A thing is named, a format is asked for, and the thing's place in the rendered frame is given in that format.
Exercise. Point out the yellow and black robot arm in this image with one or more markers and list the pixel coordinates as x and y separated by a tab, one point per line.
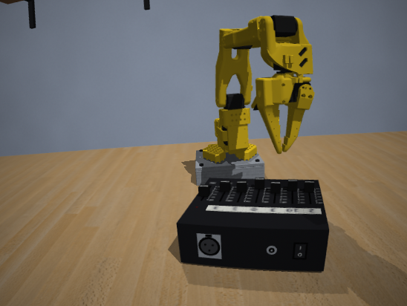
271	34

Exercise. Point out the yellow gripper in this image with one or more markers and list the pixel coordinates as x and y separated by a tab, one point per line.
282	89

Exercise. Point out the black lighting desk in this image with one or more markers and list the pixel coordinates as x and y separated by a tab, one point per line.
266	224

